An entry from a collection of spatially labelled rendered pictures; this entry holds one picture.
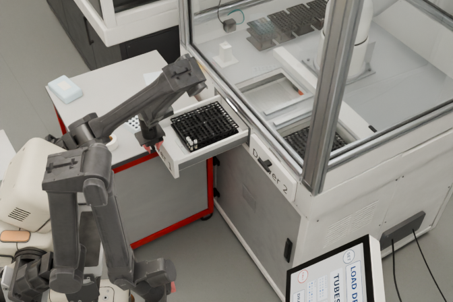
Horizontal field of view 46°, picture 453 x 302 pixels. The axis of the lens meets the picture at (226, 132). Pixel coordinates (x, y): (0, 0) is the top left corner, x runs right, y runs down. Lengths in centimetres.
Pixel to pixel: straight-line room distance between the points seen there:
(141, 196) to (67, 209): 134
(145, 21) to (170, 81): 133
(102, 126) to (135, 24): 122
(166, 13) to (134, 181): 91
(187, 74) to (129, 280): 56
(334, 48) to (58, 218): 82
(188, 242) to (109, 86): 92
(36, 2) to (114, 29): 217
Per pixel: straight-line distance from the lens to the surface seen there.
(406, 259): 296
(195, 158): 205
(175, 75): 146
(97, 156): 107
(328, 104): 156
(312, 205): 191
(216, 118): 216
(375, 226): 248
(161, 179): 245
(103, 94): 254
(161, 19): 279
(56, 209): 116
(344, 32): 141
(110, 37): 272
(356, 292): 144
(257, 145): 204
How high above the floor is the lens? 240
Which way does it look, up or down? 45 degrees down
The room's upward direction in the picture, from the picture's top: 1 degrees clockwise
